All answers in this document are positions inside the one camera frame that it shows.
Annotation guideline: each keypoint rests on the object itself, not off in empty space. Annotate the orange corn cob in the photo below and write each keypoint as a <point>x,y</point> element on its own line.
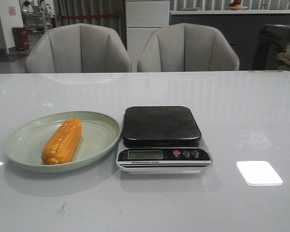
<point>61,146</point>

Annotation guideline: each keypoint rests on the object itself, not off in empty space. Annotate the black and silver kitchen scale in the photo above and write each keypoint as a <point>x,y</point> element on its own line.
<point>161,140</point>

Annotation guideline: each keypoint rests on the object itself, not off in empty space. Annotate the right grey upholstered chair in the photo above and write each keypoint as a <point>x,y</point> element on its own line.
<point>187,47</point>

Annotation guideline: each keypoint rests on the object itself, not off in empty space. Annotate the grey upholstered chair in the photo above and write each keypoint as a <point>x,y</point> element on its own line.
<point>79,48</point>
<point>187,47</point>

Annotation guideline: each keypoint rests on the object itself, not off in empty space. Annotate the pale green round plate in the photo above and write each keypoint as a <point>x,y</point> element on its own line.
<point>100,134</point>

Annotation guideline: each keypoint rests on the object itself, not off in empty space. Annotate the left grey upholstered chair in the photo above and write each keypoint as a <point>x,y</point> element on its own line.
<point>79,48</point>

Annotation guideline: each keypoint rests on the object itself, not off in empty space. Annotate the white cabinet with drawers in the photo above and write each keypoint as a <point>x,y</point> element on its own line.
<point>142,18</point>

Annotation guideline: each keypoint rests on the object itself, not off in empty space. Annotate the red barrier belt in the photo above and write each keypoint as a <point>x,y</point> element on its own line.
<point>98,16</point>

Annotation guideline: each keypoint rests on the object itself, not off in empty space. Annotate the dark grey counter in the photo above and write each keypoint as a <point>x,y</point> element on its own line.
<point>241,28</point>

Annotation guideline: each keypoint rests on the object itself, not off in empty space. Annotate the fruit plate on counter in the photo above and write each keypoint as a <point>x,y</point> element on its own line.
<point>235,5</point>

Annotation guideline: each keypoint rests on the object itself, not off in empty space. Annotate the red trash bin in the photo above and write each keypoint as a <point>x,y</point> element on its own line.
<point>21,40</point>

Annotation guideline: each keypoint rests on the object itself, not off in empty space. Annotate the beige cushion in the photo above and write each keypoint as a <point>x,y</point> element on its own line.
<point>284,59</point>

